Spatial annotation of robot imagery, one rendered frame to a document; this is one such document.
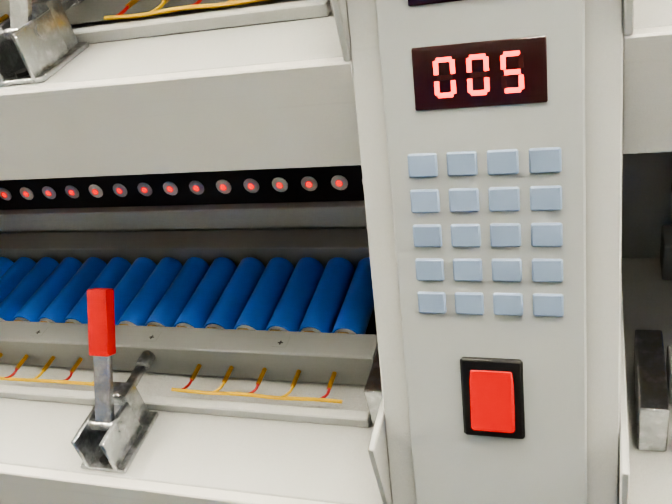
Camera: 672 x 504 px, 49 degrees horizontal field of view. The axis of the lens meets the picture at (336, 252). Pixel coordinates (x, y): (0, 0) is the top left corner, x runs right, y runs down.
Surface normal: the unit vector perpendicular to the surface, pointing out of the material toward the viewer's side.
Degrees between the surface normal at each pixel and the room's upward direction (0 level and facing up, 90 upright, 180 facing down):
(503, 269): 90
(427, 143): 90
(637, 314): 21
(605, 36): 90
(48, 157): 111
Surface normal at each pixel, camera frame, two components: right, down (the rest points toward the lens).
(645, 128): -0.26, 0.62
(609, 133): -0.32, 0.30
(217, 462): -0.21, -0.79
